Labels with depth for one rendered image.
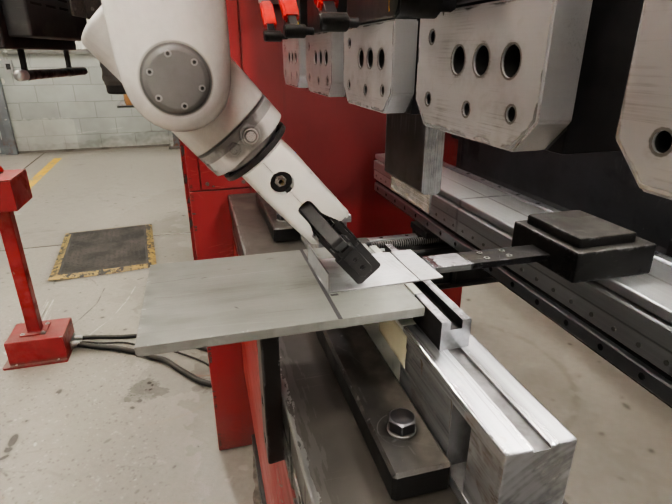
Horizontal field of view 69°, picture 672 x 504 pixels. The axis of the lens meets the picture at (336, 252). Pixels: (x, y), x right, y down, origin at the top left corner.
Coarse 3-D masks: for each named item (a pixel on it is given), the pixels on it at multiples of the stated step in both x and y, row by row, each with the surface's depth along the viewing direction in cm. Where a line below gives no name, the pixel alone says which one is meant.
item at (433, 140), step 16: (400, 128) 50; (416, 128) 47; (432, 128) 45; (400, 144) 51; (416, 144) 47; (432, 144) 45; (400, 160) 51; (416, 160) 47; (432, 160) 46; (400, 176) 51; (416, 176) 48; (432, 176) 47; (400, 192) 54; (416, 192) 50; (432, 192) 47
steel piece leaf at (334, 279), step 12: (312, 252) 54; (384, 252) 59; (312, 264) 55; (324, 264) 56; (336, 264) 56; (384, 264) 56; (396, 264) 56; (324, 276) 50; (336, 276) 53; (348, 276) 53; (372, 276) 53; (384, 276) 53; (396, 276) 53; (408, 276) 53; (336, 288) 50; (348, 288) 50; (360, 288) 50
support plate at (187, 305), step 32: (256, 256) 59; (288, 256) 59; (320, 256) 59; (160, 288) 51; (192, 288) 51; (224, 288) 51; (256, 288) 51; (288, 288) 51; (320, 288) 51; (384, 288) 51; (160, 320) 45; (192, 320) 45; (224, 320) 45; (256, 320) 45; (288, 320) 45; (320, 320) 45; (352, 320) 45; (384, 320) 46; (160, 352) 41
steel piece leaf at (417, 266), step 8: (400, 256) 58; (408, 256) 58; (416, 256) 58; (408, 264) 56; (416, 264) 56; (424, 264) 56; (416, 272) 54; (424, 272) 54; (432, 272) 54; (424, 280) 52
